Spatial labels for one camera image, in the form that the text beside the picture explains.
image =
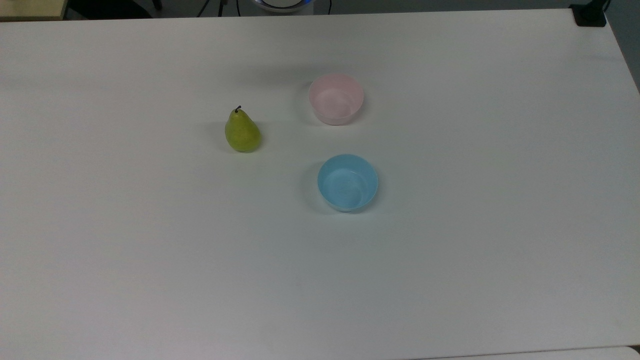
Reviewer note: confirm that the green pear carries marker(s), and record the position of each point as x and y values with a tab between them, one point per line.
243	134

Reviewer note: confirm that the light blue plastic bowl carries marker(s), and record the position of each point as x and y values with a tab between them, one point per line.
348	187

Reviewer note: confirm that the pink plastic bowl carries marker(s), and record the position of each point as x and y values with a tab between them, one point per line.
336	106

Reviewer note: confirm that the light wooden desk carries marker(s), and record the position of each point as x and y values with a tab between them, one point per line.
30	9

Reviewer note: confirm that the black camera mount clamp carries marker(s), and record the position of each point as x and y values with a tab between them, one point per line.
590	15

